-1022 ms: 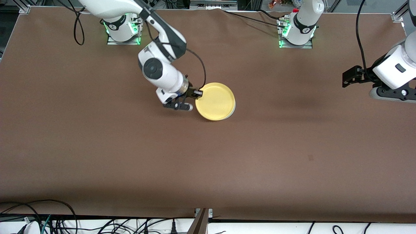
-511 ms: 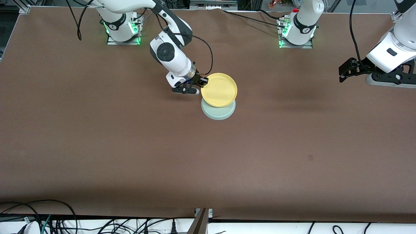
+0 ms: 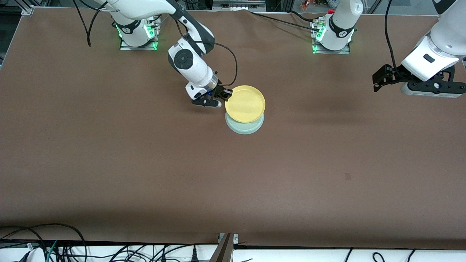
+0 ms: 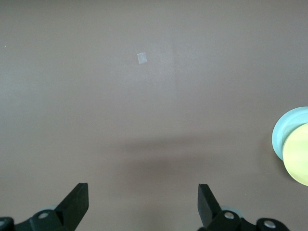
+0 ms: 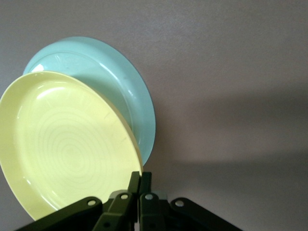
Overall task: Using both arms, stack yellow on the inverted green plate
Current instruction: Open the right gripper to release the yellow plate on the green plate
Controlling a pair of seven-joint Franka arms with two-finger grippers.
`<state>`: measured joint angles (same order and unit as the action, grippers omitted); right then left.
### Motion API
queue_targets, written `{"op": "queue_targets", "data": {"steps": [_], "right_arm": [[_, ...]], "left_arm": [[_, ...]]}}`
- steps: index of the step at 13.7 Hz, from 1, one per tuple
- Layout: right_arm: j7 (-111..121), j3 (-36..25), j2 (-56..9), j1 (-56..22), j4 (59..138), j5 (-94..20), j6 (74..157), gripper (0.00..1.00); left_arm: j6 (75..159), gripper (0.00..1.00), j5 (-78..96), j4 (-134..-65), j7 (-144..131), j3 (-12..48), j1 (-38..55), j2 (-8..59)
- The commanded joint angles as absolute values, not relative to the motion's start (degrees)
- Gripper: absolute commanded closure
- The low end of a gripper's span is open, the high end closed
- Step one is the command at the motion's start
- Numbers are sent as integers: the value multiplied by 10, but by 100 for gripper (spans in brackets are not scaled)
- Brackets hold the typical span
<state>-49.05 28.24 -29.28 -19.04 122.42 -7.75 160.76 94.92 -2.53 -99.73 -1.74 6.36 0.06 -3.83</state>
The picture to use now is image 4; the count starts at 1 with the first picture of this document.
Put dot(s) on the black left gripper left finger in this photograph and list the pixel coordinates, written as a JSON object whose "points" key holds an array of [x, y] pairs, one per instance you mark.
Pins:
{"points": [[72, 207]]}

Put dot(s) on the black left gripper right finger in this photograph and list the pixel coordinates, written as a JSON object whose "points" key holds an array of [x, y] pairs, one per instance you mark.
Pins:
{"points": [[209, 209]]}

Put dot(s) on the yellow round plate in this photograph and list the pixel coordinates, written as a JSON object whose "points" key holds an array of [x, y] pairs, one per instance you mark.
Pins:
{"points": [[297, 154]]}

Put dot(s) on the pale green round plate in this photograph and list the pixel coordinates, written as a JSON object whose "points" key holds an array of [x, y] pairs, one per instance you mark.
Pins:
{"points": [[280, 132]]}

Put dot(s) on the brown table cover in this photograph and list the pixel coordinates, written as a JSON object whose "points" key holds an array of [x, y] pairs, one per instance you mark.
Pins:
{"points": [[120, 108]]}

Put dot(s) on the small clear tape patch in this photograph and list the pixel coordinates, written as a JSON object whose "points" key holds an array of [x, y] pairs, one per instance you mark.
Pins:
{"points": [[142, 58]]}

